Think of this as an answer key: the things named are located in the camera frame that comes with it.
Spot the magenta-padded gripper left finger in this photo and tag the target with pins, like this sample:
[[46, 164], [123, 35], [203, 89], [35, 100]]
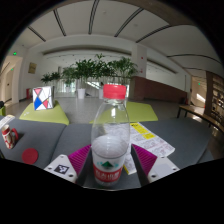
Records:
[[60, 168]]

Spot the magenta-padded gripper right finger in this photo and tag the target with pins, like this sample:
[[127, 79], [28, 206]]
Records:
[[160, 168]]

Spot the clear red-capped water bottle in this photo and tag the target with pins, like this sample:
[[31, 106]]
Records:
[[110, 160]]

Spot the white and yellow printed leaflet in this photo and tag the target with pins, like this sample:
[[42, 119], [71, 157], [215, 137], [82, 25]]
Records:
[[150, 141]]

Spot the lime green low table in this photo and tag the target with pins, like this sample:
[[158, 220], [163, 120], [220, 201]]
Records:
[[143, 111], [46, 116]]

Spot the red and white mug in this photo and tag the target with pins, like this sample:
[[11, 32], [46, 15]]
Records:
[[7, 135]]

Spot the wooden bench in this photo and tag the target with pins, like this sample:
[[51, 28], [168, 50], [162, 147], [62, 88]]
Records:
[[200, 113]]

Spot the white cube with coloured triangles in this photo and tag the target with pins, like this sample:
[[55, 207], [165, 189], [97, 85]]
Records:
[[42, 98]]

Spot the red fire extinguisher box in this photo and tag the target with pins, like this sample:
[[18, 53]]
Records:
[[28, 93]]

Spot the lime green chair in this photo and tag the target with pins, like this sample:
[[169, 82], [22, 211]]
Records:
[[2, 111]]

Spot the wooden shelf unit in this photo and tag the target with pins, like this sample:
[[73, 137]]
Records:
[[216, 96]]

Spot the row of potted plants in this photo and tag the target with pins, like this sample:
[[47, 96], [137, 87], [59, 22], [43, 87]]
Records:
[[86, 70]]

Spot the framed picture on wall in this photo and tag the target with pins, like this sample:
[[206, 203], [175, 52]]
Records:
[[32, 68]]

